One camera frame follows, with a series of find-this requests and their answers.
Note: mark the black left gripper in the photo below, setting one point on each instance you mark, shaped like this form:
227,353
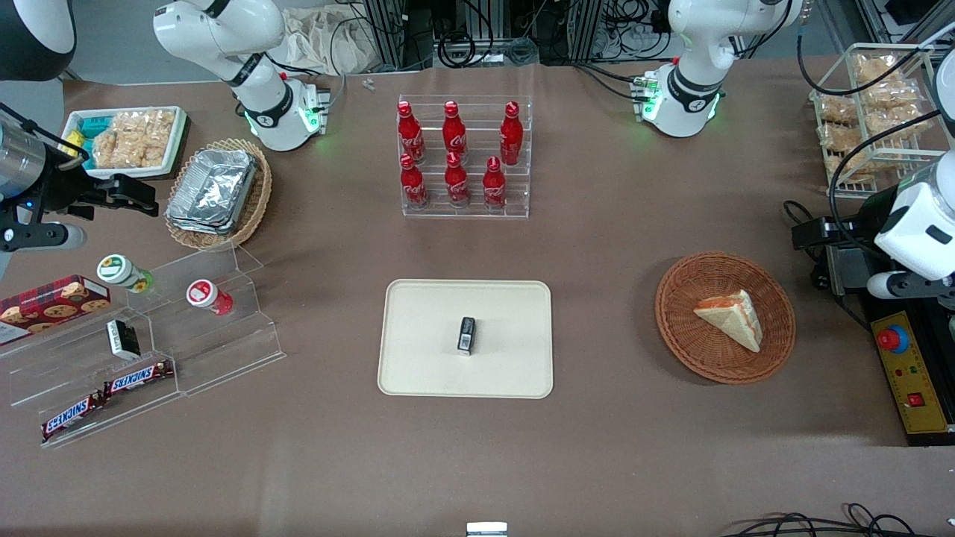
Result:
858,224

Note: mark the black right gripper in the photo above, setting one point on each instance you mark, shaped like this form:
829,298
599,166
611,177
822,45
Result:
66,190

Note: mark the triangular sandwich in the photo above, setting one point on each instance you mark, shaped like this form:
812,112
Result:
735,317

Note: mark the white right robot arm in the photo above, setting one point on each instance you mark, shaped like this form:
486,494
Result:
257,101

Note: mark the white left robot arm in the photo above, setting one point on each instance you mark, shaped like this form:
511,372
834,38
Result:
697,82

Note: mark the white rectangular snack tray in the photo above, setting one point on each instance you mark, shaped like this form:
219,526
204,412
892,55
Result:
74,127

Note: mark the light oval wicker basket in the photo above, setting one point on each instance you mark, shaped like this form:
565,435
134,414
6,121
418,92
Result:
257,201

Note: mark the brown round wicker basket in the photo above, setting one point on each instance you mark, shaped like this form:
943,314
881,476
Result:
701,350

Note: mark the beige plastic tray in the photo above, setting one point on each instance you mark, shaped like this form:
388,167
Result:
425,343

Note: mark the grey metal box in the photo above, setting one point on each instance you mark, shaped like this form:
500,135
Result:
847,270

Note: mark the clear crispy snack pack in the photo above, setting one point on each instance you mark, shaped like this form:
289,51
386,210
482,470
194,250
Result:
136,138
162,134
108,149

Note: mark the clear fried snack bag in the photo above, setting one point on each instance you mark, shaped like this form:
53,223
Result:
841,139
899,124
839,110
884,68
858,171
895,97

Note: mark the stacked aluminium foil trays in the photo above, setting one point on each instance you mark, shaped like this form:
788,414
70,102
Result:
213,190

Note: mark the green sunflower yogurt cup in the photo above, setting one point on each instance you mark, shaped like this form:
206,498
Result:
119,270

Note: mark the yellow snack packet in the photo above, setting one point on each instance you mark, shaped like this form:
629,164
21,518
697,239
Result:
74,144

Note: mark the teal snack packet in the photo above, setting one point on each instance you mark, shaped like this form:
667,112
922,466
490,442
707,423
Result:
93,127

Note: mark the red strawberry yogurt cup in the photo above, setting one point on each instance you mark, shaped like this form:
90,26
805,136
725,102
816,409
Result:
205,294

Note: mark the red plaid cookie box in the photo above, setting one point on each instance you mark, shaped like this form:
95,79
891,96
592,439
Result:
52,306

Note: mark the small black white box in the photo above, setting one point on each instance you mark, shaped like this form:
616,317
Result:
122,339
467,334

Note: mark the yellow emergency stop box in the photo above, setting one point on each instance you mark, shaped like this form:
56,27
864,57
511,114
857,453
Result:
914,373

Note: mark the clear acrylic step stand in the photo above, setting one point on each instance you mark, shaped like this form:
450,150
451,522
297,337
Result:
216,350

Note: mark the Snickers chocolate bar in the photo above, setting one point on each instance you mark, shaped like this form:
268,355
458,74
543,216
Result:
138,377
72,418

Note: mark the beige cloth bag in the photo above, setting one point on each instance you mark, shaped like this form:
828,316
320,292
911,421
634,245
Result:
328,41

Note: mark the white power strip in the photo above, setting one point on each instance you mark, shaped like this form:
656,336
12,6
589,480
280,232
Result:
634,39

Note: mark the red cola bottle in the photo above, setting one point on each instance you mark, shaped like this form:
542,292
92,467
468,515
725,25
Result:
410,134
494,186
456,185
453,134
511,136
412,186

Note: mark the clear acrylic bottle rack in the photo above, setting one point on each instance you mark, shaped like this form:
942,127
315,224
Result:
515,190

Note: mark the white black device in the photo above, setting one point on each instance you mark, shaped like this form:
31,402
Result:
486,530

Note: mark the aluminium profile frame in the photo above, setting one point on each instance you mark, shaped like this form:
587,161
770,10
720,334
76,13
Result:
389,33

